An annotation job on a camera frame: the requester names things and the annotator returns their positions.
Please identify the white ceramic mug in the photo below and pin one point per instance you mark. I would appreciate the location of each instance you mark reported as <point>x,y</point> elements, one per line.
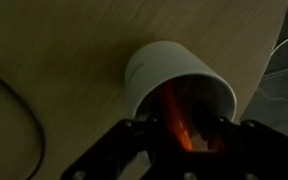
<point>164,63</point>

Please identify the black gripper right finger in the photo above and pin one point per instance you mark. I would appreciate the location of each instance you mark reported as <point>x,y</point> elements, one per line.
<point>257,150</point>

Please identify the orange carrot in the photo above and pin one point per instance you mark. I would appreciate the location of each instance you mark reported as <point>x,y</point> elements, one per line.
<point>180,128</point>

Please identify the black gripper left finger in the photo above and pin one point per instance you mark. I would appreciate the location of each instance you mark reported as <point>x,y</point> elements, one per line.
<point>110,150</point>

